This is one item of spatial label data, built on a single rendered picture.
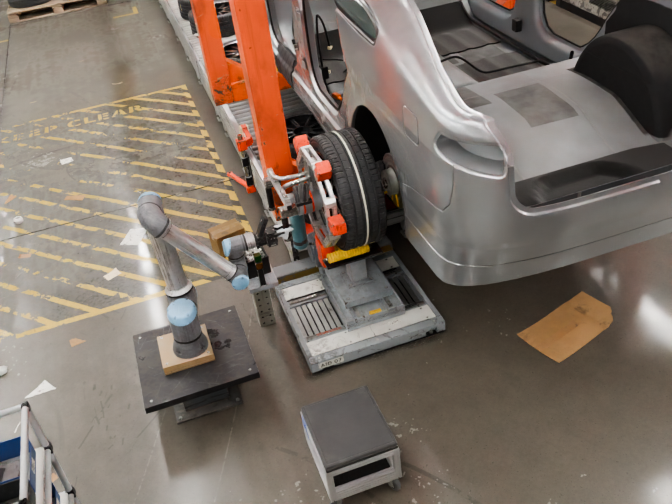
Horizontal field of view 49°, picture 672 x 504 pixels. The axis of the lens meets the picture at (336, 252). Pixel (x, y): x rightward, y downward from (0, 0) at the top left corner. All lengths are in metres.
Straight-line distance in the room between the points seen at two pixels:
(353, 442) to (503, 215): 1.21
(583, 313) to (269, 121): 2.13
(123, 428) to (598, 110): 3.19
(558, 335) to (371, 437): 1.44
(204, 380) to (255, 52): 1.75
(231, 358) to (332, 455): 0.91
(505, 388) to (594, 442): 0.53
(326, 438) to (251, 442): 0.63
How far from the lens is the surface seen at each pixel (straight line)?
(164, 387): 3.96
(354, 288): 4.41
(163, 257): 3.87
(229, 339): 4.11
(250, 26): 4.05
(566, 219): 3.33
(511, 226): 3.23
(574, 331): 4.44
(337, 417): 3.54
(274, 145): 4.32
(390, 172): 4.11
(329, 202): 3.82
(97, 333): 4.96
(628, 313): 4.62
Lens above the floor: 2.97
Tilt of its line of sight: 36 degrees down
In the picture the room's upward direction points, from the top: 8 degrees counter-clockwise
